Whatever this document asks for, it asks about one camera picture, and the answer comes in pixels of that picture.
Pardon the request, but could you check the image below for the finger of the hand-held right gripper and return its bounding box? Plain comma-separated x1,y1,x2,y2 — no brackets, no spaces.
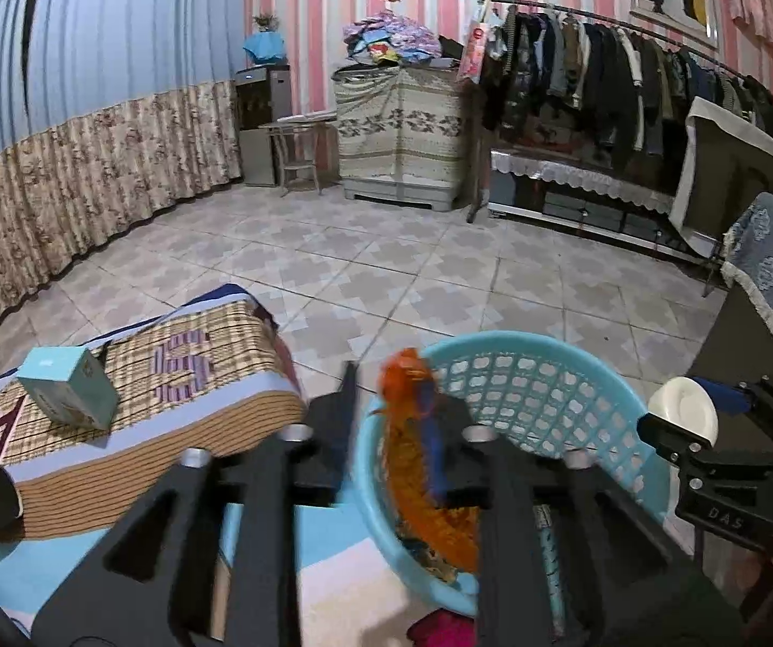
692,379,760,414
638,412,719,471

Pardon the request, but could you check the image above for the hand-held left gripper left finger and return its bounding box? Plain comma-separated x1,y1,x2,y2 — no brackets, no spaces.
32,360,361,647

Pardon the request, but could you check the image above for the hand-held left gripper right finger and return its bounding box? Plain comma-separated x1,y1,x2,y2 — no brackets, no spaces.
420,394,746,647

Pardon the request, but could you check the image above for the orange plastic bag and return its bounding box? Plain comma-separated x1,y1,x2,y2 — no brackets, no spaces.
376,347,482,575

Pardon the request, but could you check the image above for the teal plastic basket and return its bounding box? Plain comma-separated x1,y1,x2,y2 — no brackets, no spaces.
349,330,674,619

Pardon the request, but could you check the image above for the plaid woven mat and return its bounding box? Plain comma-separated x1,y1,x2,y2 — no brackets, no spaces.
0,300,307,541

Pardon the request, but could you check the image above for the chair with beige cloth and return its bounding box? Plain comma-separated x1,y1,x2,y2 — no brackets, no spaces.
670,98,773,298

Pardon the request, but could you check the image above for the low cabinet with lace cloth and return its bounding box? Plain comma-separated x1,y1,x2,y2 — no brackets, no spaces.
487,148,677,245

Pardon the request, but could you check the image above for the teal cardboard box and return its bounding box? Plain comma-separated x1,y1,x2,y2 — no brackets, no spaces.
16,346,119,431

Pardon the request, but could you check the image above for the cloth covered cabinet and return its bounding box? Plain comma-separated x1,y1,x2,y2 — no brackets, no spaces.
333,64,468,210

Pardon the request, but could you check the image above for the grey water dispenser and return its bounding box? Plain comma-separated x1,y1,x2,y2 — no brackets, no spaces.
234,66,291,188

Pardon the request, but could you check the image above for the row of hanging clothes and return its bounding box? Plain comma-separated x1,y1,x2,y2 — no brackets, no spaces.
481,5,773,173

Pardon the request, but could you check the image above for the metal clothes rack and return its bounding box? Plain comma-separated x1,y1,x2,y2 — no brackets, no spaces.
466,0,773,225

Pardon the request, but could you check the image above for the blue cloth cover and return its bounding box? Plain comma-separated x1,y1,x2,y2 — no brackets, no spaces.
244,30,286,66

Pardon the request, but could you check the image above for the pile of folded clothes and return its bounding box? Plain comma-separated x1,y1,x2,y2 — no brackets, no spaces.
342,13,443,68

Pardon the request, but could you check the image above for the pink hanging bag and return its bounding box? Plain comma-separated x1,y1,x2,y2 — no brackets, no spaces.
457,17,495,85

